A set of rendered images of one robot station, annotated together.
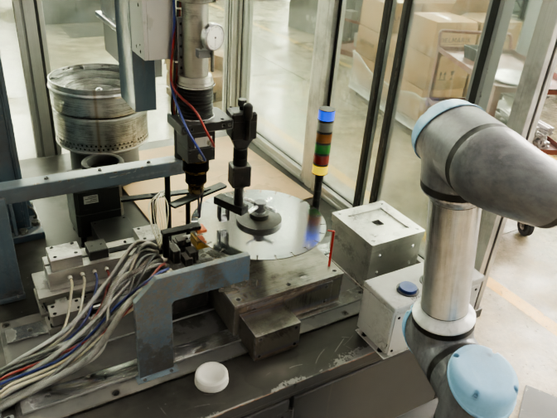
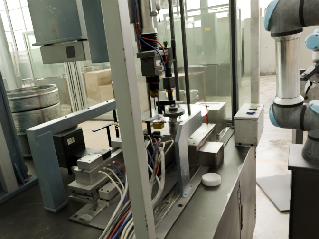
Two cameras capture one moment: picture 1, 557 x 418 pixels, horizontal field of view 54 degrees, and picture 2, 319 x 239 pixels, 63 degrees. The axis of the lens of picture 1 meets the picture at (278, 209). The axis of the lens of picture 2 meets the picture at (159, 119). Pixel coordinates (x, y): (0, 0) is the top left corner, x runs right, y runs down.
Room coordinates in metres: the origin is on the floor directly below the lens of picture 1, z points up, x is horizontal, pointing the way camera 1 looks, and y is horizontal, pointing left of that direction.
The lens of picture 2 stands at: (0.15, 0.68, 1.25)
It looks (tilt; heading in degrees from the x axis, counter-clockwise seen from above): 15 degrees down; 331
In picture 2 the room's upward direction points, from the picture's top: 6 degrees counter-clockwise
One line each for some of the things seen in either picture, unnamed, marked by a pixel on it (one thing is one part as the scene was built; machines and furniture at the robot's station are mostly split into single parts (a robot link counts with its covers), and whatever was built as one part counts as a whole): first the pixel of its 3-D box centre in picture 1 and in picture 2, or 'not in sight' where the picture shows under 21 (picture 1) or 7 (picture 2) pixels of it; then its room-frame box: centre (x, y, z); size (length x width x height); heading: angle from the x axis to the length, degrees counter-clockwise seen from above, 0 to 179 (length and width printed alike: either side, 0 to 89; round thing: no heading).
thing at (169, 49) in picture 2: (240, 144); (167, 66); (1.10, 0.09, 1.17); 0.06 x 0.05 x 0.20; 113
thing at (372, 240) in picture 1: (373, 245); (207, 118); (1.29, -0.27, 0.82); 0.18 x 0.18 x 0.15; 32
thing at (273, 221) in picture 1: (259, 216); (173, 109); (1.16, 0.05, 0.96); 0.11 x 0.11 x 0.03
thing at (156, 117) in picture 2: (183, 240); (154, 125); (1.05, 0.21, 0.95); 0.10 x 0.03 x 0.07; 122
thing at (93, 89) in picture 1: (103, 128); (34, 121); (1.71, 0.61, 0.93); 0.31 x 0.31 x 0.36
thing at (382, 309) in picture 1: (419, 303); (250, 123); (1.05, -0.35, 0.82); 0.28 x 0.11 x 0.15; 122
